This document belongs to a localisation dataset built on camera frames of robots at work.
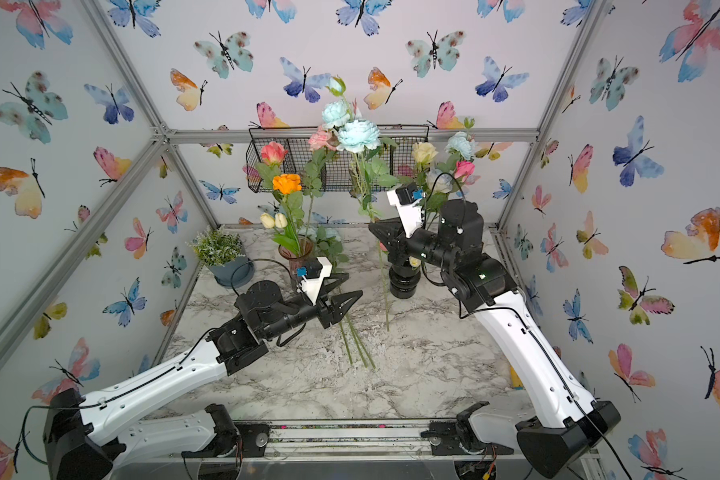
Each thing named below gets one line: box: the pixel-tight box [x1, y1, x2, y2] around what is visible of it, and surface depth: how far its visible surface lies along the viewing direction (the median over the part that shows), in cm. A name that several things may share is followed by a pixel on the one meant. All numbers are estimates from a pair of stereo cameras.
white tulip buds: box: [260, 212, 288, 229], surface depth 82 cm
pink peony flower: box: [308, 124, 340, 151], surface depth 79 cm
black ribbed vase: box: [388, 264, 421, 299], surface depth 96 cm
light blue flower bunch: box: [322, 77, 389, 332], surface depth 51 cm
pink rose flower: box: [260, 141, 288, 166], surface depth 84 cm
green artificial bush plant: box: [184, 225, 246, 267], surface depth 94 cm
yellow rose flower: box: [412, 142, 439, 168], surface depth 86 cm
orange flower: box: [272, 173, 302, 195], surface depth 82 cm
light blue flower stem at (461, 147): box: [437, 117, 475, 175], surface depth 82 cm
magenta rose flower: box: [454, 160, 475, 182], surface depth 79 cm
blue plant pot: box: [209, 256, 255, 287], surface depth 104 cm
